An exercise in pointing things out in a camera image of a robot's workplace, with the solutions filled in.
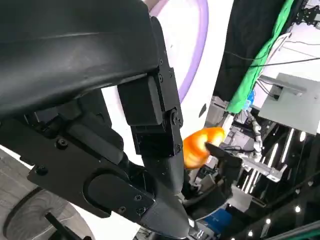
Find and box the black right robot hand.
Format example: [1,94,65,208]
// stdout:
[183,141,245,208]

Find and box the lilac plate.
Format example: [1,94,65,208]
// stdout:
[147,0,210,106]

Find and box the black cloth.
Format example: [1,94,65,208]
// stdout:
[213,0,288,101]

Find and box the blue box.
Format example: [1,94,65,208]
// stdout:
[201,206,234,232]

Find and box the grey metal cabinet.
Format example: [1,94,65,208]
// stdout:
[257,72,320,136]

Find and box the green cloth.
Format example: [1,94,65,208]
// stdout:
[226,0,296,115]

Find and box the orange and white toy bread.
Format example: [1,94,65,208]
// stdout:
[183,126,226,172]

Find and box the grey round base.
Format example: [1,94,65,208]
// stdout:
[4,186,95,240]

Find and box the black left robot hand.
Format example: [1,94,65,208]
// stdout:
[0,0,190,239]

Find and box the white segmented hose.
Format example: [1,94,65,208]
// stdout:
[246,111,264,157]

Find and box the thin black cable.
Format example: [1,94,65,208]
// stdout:
[223,50,320,68]

